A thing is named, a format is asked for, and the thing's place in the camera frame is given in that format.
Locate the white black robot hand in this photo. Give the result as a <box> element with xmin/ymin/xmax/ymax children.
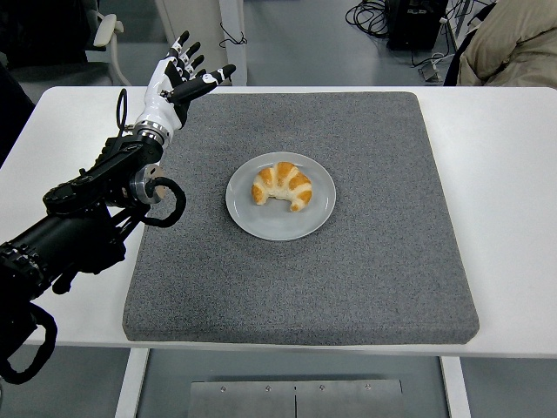
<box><xmin>134</xmin><ymin>30</ymin><xmax>238</xmax><ymax>134</ymax></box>

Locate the golden croissant bread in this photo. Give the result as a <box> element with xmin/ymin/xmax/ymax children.
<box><xmin>251</xmin><ymin>161</ymin><xmax>313</xmax><ymax>212</ymax></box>

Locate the round grey plate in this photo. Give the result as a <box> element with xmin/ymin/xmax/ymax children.
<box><xmin>225</xmin><ymin>151</ymin><xmax>338</xmax><ymax>242</ymax></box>

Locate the grey metal plate with screws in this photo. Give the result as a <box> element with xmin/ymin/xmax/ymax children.
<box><xmin>190</xmin><ymin>379</ymin><xmax>405</xmax><ymax>418</ymax></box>

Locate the white desk leg panel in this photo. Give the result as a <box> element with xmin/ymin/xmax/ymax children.
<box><xmin>154</xmin><ymin>0</ymin><xmax>249</xmax><ymax>87</ymax></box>

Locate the white office chair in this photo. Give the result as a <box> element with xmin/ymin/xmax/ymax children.
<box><xmin>8</xmin><ymin>10</ymin><xmax>134</xmax><ymax>105</ymax></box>

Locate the person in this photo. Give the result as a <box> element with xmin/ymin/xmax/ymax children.
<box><xmin>0</xmin><ymin>0</ymin><xmax>101</xmax><ymax>169</ymax></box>

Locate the grey felt mat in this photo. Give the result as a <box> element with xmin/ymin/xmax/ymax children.
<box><xmin>123</xmin><ymin>91</ymin><xmax>481</xmax><ymax>347</ymax></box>

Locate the black computer case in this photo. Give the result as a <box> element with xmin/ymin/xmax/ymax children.
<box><xmin>386</xmin><ymin>0</ymin><xmax>450</xmax><ymax>51</ymax></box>

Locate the grey power adapter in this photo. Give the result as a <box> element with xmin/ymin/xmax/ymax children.
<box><xmin>418</xmin><ymin>58</ymin><xmax>445</xmax><ymax>83</ymax></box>

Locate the white table leg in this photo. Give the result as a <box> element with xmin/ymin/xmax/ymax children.
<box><xmin>113</xmin><ymin>347</ymin><xmax>150</xmax><ymax>418</ymax></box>
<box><xmin>439</xmin><ymin>356</ymin><xmax>472</xmax><ymax>418</ymax></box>

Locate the beige padded jacket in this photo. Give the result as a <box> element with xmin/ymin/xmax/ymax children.
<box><xmin>456</xmin><ymin>0</ymin><xmax>557</xmax><ymax>88</ymax></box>

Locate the thin black cable loop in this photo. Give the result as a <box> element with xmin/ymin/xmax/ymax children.
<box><xmin>218</xmin><ymin>21</ymin><xmax>249</xmax><ymax>50</ymax></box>

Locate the black floor cable bundle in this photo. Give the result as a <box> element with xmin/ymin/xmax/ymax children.
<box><xmin>345</xmin><ymin>0</ymin><xmax>395</xmax><ymax>41</ymax></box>

